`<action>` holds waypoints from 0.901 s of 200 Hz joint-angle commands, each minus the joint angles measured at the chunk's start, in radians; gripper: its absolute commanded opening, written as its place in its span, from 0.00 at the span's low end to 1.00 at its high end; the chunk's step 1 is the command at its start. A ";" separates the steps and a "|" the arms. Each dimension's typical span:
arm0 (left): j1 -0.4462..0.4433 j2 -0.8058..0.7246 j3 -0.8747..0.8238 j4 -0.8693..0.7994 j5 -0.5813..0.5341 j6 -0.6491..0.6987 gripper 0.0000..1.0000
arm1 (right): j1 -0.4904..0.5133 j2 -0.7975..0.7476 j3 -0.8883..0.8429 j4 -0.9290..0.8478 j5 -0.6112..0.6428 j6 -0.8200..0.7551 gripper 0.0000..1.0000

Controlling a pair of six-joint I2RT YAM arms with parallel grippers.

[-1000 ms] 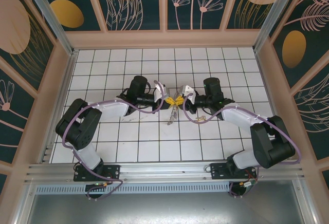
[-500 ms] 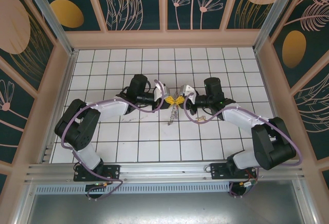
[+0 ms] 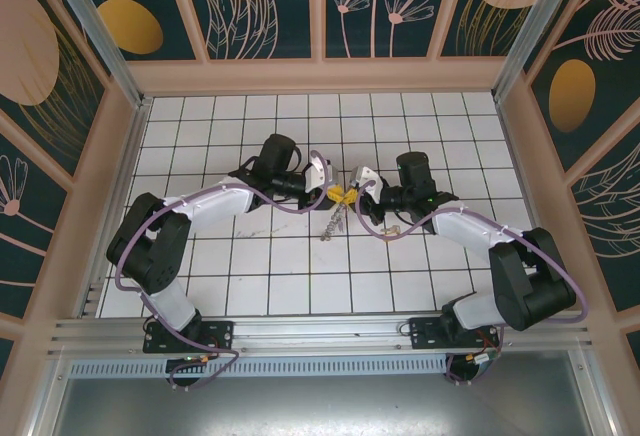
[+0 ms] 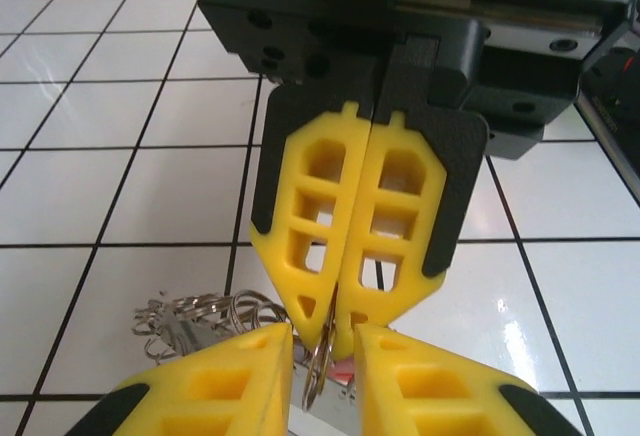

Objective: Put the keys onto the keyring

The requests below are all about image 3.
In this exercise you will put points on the metal keyring plate with rings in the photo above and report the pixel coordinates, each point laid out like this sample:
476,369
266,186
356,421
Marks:
332,223

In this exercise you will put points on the lilac plastic key tag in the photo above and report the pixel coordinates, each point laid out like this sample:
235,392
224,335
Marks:
341,226

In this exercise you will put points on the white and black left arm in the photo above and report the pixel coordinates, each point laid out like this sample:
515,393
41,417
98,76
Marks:
215,201

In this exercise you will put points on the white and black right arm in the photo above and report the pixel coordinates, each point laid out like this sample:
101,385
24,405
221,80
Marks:
465,226

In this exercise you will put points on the teal panel with leaf outlines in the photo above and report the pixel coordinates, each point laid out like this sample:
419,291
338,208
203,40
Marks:
250,31

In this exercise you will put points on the teal panel with pink flowers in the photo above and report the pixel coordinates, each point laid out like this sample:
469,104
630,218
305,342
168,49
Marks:
380,31

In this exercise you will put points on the teal panel with pink disc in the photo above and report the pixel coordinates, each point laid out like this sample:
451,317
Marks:
480,31

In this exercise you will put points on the teal panel, oval and feathers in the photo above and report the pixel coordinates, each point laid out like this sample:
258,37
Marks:
590,81

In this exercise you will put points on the teal panel with feather outlines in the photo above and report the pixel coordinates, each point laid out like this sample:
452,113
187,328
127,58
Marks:
610,216

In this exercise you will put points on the grey metal sheet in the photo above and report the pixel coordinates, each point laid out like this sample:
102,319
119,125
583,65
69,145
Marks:
320,408

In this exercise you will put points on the teal panel with large disc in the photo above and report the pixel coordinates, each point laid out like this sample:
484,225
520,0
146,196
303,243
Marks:
40,81

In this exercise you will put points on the teal panel with single flower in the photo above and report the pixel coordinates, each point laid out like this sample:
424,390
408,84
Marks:
25,216

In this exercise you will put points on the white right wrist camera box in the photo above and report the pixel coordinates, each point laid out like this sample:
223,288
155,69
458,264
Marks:
367,178

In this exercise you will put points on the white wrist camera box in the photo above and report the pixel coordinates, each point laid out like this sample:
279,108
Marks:
317,176
367,178

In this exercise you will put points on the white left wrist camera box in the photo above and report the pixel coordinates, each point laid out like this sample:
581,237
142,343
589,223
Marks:
317,176

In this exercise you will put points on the aluminium side rail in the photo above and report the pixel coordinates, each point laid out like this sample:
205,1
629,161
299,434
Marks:
515,156
127,156

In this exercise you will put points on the aluminium mounting rail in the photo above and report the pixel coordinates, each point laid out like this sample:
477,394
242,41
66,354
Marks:
320,328

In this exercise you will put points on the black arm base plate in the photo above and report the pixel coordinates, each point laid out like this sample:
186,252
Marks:
425,333
220,336

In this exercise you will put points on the aluminium corner post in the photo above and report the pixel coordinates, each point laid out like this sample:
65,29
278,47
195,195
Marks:
531,31
97,31

